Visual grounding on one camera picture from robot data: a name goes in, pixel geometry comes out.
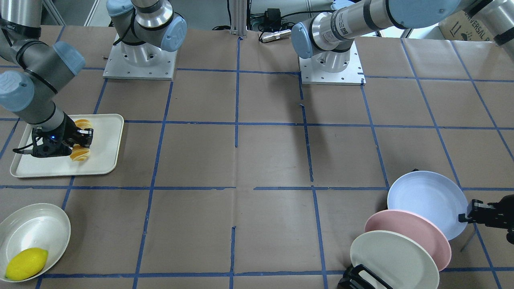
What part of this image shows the white shallow bowl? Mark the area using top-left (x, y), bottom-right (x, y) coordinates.
top-left (1, 203), bottom-right (71, 283)

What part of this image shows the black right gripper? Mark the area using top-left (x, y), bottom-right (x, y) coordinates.
top-left (31, 116), bottom-right (94, 158)

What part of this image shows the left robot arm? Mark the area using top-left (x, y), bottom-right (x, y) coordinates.
top-left (292, 0), bottom-right (513, 192)

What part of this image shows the yellow lemon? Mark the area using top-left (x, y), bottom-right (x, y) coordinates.
top-left (5, 247), bottom-right (49, 281)

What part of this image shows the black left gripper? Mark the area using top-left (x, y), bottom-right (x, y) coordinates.
top-left (459, 195), bottom-right (514, 244)

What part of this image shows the aluminium frame post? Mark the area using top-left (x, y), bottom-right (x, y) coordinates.
top-left (229, 0), bottom-right (249, 39)

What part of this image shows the pink plate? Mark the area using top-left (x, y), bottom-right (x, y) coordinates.
top-left (365, 209), bottom-right (452, 271)

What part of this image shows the cream plate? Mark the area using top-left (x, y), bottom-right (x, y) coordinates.
top-left (349, 230), bottom-right (439, 289)

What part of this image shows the white rectangular tray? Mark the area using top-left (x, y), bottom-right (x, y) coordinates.
top-left (10, 114), bottom-right (124, 178)

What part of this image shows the cardboard box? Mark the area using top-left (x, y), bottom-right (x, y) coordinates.
top-left (438, 11), bottom-right (494, 41)

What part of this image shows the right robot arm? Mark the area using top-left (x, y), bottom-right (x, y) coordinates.
top-left (1, 0), bottom-right (187, 161)

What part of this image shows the silver cylindrical connector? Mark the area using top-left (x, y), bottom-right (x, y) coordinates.
top-left (259, 29), bottom-right (292, 43)

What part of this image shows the black dish rack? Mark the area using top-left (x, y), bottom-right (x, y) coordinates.
top-left (337, 265), bottom-right (393, 289)

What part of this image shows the blue plate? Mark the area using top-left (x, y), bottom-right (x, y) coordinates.
top-left (387, 171), bottom-right (468, 241)

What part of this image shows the black power adapter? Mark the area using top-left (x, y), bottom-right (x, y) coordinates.
top-left (263, 8), bottom-right (281, 26)

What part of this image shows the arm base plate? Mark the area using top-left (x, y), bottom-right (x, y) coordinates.
top-left (298, 42), bottom-right (367, 85)
top-left (103, 42), bottom-right (177, 80)

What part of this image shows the orange striped bread roll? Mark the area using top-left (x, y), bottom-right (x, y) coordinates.
top-left (69, 119), bottom-right (92, 161)

